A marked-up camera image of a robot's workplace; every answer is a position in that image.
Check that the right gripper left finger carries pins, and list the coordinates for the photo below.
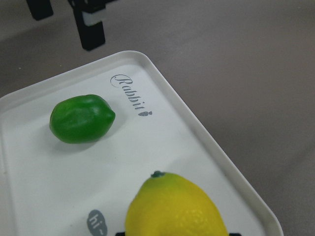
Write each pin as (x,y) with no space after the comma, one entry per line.
(120,234)

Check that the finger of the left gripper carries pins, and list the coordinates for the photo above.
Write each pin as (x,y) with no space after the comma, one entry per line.
(40,9)
(89,15)

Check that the yellow lemon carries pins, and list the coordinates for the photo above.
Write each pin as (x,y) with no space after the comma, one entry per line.
(168,204)

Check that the green lime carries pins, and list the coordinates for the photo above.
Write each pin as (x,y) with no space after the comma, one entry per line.
(81,119)

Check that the white rabbit print tray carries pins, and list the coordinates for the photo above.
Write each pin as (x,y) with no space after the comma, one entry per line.
(50,188)

